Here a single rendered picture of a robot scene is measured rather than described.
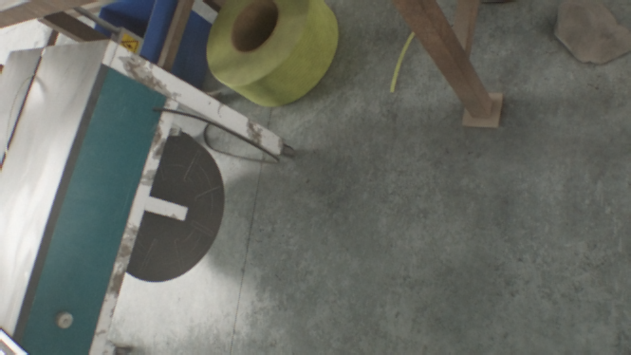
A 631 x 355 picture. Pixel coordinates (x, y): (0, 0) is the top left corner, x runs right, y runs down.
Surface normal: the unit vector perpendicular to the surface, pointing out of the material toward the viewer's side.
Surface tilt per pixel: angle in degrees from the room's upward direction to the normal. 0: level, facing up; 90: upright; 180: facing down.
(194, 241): 90
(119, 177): 90
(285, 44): 0
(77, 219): 90
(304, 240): 0
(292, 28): 0
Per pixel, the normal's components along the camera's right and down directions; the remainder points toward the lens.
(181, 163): 0.81, 0.14
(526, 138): -0.52, -0.27
